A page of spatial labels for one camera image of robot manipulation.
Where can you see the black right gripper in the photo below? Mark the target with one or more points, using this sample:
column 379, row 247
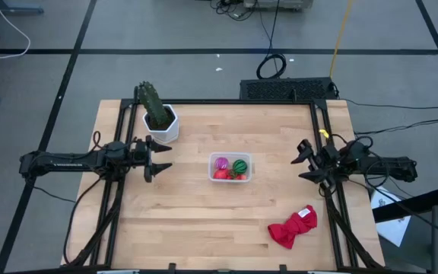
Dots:
column 327, row 165

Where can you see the white hexagonal plant pot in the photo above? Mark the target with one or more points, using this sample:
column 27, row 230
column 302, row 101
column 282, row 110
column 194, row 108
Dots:
column 165, row 133

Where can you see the white printed paper sheet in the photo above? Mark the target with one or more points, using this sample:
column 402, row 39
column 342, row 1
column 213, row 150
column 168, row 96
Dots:
column 390, row 224

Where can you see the grey chair base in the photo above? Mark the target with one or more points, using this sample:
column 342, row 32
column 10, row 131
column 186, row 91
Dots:
column 10, row 7

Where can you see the crumpled red cloth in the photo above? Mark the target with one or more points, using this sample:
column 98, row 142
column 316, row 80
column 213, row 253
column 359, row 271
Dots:
column 293, row 226

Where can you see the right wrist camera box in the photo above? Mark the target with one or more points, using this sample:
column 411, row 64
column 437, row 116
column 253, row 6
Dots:
column 331, row 154

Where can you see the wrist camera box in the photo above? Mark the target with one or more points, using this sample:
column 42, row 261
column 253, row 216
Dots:
column 139, row 150
column 331, row 154

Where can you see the black aluminium table frame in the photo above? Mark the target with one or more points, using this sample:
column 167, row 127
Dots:
column 219, row 102

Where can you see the black computer case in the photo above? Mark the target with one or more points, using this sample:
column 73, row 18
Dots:
column 287, row 89

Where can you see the green cactus plant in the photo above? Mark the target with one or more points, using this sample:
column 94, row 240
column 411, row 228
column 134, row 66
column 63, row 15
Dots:
column 152, row 104

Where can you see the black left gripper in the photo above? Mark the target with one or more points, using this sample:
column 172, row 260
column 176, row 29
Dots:
column 148, row 160

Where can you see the magenta white striped toy onion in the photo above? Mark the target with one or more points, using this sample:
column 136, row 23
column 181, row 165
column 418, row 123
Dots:
column 221, row 163

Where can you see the grey equipment box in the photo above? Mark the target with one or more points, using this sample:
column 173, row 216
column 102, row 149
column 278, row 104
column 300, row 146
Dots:
column 276, row 3

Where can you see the black desk beam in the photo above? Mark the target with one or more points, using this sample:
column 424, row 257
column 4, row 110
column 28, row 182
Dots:
column 413, row 203

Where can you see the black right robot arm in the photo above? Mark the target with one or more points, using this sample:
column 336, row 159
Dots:
column 386, row 167

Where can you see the red toy strawberry long stem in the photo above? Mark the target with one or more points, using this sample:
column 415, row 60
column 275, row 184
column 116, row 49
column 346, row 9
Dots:
column 242, row 177

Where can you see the clear plastic tupperware container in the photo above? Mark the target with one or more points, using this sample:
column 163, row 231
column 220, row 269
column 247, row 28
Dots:
column 230, row 155

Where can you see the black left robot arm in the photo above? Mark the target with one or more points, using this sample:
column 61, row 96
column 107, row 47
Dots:
column 70, row 164

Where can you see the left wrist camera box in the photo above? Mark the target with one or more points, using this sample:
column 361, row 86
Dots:
column 139, row 150

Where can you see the green striped toy watermelon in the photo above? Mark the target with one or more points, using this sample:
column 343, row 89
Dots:
column 240, row 166

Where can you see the red toy apple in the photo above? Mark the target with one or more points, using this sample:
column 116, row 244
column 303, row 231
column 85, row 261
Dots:
column 221, row 174

